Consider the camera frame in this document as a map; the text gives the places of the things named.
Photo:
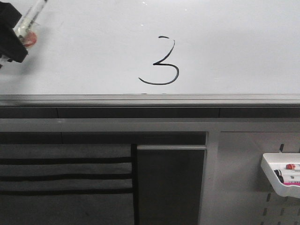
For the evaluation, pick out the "red capped marker in bin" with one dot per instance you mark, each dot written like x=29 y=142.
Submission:
x=294 y=167

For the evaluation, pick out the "dark grey cabinet door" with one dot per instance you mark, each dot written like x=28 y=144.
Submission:
x=170 y=183

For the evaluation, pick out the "white plastic storage bin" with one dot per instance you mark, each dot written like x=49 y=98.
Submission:
x=277 y=161

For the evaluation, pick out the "white whiteboard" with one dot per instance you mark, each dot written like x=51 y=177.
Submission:
x=161 y=46

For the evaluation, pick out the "grey aluminium whiteboard tray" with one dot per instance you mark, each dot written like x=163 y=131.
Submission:
x=85 y=106

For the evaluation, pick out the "black capped marker in bin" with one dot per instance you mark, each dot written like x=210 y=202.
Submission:
x=288 y=177

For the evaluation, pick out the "grey fabric striped panel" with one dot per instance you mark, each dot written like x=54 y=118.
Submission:
x=68 y=184

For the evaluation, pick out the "grey pegboard panel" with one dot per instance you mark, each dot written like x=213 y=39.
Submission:
x=243 y=193

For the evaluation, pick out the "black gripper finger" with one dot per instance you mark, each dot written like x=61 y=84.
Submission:
x=10 y=45
x=9 y=16

